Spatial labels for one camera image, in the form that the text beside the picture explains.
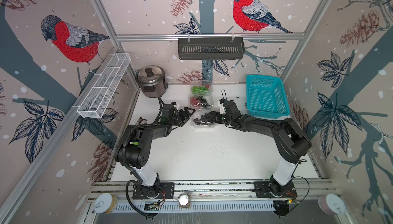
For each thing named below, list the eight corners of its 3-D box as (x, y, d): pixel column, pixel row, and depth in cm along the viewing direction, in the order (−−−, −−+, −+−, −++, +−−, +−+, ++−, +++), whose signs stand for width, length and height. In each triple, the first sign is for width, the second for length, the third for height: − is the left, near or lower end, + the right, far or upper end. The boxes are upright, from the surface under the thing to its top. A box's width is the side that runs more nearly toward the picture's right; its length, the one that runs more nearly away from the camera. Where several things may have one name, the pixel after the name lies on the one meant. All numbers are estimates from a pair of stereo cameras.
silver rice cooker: (142, 99, 114) (132, 80, 98) (146, 85, 123) (138, 65, 107) (166, 99, 114) (160, 79, 98) (168, 85, 123) (163, 65, 107)
